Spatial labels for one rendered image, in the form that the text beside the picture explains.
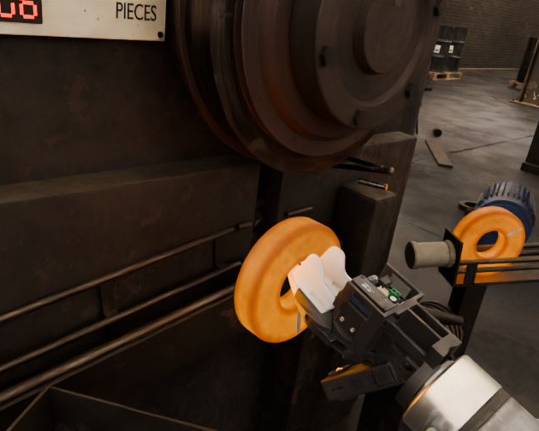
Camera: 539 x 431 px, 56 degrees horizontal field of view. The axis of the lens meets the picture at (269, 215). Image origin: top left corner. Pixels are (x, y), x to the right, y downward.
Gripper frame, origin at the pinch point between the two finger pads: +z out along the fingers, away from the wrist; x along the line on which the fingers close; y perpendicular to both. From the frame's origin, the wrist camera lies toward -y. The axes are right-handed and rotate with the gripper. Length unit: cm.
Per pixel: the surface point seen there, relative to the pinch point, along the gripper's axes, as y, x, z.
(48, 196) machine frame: -4.1, 19.0, 25.9
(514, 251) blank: -15, -69, -7
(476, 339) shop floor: -89, -140, -4
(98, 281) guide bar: -17.0, 13.3, 20.7
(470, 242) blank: -15, -60, 0
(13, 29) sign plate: 13.9, 20.3, 34.5
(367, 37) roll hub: 23.0, -15.7, 13.7
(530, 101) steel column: -169, -868, 252
